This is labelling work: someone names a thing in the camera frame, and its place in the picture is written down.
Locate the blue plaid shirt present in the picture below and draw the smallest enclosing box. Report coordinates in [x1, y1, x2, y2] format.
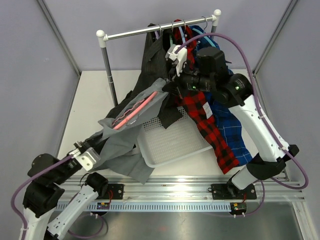
[190, 25, 253, 167]

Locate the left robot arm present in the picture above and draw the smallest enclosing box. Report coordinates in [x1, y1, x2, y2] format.
[19, 136, 108, 240]

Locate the pink hanger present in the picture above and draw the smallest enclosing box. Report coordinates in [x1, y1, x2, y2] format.
[112, 91, 158, 130]

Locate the teal hanger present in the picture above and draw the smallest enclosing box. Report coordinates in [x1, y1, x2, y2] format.
[191, 16, 218, 48]

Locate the mint green hanger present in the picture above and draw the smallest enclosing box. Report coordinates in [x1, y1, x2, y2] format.
[169, 22, 174, 46]

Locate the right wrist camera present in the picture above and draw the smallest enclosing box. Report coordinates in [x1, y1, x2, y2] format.
[166, 45, 188, 77]

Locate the black pinstripe shirt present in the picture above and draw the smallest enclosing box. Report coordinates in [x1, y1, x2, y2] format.
[106, 32, 183, 129]

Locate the purple cable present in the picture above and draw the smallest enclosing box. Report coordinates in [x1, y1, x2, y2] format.
[11, 154, 106, 238]
[174, 32, 309, 218]

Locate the clothes rack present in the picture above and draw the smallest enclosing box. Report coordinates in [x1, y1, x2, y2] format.
[96, 9, 222, 106]

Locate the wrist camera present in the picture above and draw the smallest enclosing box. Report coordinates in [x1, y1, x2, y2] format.
[166, 45, 188, 77]
[68, 141, 101, 172]

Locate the black plain shirt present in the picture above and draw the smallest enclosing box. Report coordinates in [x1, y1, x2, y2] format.
[161, 29, 179, 80]

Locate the light blue hanger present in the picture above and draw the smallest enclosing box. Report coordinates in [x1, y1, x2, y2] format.
[178, 21, 187, 44]

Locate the red black plaid shirt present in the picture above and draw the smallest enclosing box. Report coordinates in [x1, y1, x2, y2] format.
[172, 19, 240, 175]

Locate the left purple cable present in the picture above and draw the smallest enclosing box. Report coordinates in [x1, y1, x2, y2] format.
[11, 154, 106, 238]

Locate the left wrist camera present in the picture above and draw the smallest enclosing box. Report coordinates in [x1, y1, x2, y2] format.
[68, 141, 101, 172]

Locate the aluminium rail base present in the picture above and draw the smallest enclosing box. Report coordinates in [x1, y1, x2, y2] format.
[84, 177, 305, 212]

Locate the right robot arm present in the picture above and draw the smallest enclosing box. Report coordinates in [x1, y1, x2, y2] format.
[165, 45, 299, 198]

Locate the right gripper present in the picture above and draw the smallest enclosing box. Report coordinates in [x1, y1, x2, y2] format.
[164, 59, 216, 98]

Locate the lilac hanger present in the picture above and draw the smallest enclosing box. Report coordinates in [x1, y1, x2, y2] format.
[154, 25, 162, 39]

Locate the white plastic basket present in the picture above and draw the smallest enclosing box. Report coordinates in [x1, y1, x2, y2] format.
[137, 106, 212, 168]

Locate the grey shirt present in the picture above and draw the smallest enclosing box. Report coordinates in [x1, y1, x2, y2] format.
[87, 78, 168, 184]

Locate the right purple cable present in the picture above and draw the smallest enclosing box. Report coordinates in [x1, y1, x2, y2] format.
[174, 32, 309, 218]

